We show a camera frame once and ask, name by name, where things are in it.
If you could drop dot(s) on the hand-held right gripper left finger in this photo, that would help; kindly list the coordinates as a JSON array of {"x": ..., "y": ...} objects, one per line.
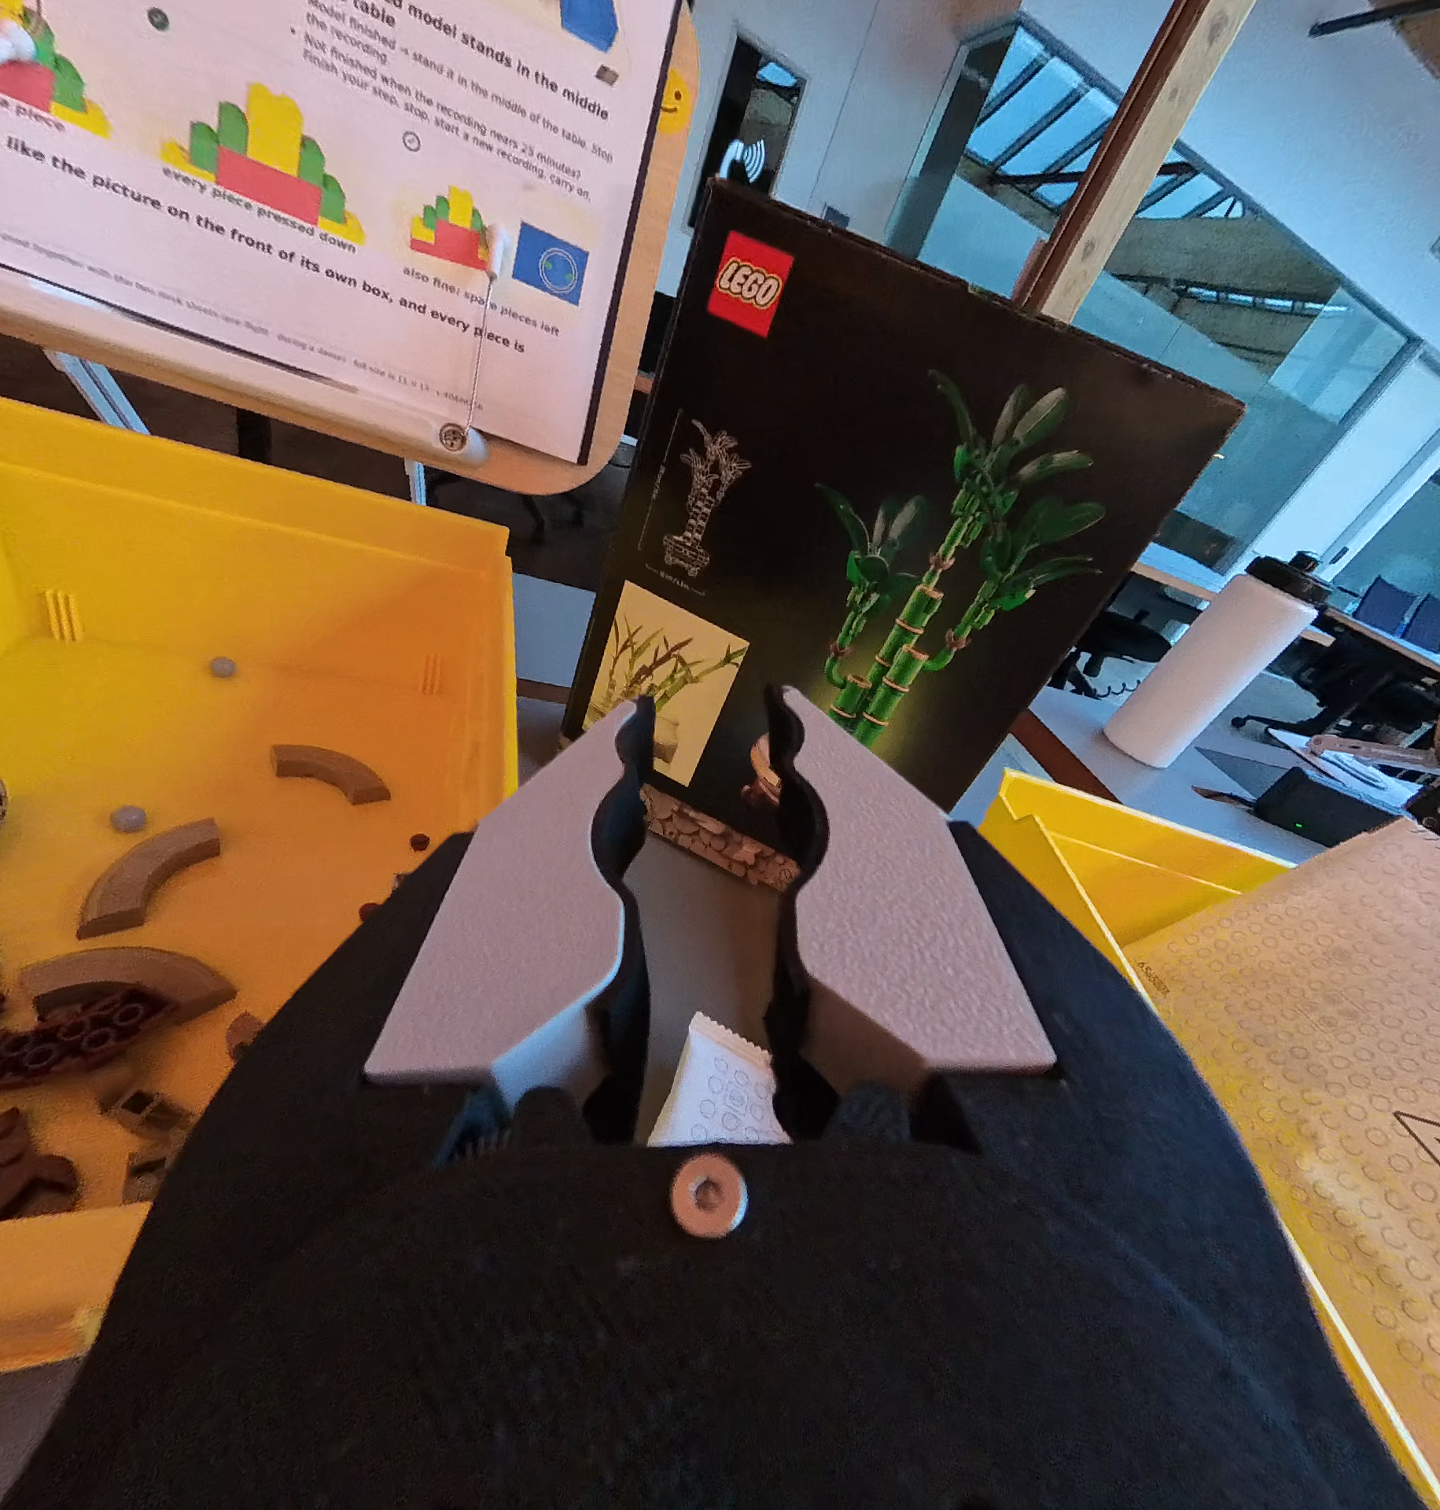
[{"x": 508, "y": 943}]

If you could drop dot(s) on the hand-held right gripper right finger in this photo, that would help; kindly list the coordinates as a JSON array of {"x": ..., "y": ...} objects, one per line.
[{"x": 921, "y": 943}]

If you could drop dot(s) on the yellow plastic bin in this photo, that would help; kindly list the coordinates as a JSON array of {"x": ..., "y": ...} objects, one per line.
[
  {"x": 260, "y": 554},
  {"x": 1096, "y": 861}
]

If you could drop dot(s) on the white paper packet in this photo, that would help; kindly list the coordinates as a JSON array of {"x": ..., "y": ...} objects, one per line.
[{"x": 720, "y": 1085}]

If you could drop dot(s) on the tan arch brick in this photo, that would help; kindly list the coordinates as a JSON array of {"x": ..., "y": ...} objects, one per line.
[
  {"x": 147, "y": 878},
  {"x": 123, "y": 975},
  {"x": 331, "y": 771}
]

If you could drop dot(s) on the grey table with wooden edge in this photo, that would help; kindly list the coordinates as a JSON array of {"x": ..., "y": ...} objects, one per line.
[{"x": 1061, "y": 719}]

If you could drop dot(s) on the black office chair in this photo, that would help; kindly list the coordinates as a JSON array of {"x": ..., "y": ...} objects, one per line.
[{"x": 1126, "y": 637}]

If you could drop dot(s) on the white bottle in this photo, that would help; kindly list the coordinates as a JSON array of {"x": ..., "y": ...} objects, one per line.
[{"x": 1202, "y": 672}]

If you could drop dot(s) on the brown paper bag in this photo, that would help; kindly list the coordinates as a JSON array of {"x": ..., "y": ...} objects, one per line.
[{"x": 1320, "y": 1061}]

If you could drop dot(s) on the black power box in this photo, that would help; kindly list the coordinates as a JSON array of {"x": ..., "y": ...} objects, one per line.
[{"x": 1320, "y": 807}]

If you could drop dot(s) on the pile of small brown bricks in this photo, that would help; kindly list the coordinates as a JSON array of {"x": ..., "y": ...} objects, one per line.
[{"x": 35, "y": 1167}]

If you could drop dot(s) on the black toy set box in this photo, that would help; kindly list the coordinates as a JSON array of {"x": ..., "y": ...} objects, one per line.
[{"x": 850, "y": 389}]

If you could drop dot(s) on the instruction sheet on clipboard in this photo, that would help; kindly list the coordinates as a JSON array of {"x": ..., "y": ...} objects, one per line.
[{"x": 626, "y": 389}]

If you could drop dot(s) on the white board stand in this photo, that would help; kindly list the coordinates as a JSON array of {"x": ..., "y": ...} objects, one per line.
[{"x": 83, "y": 389}]

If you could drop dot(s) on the printed instruction sheet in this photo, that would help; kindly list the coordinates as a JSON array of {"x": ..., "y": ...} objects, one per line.
[{"x": 319, "y": 236}]

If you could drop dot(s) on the yellow smiley sticker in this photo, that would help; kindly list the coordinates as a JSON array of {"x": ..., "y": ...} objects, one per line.
[{"x": 673, "y": 99}]

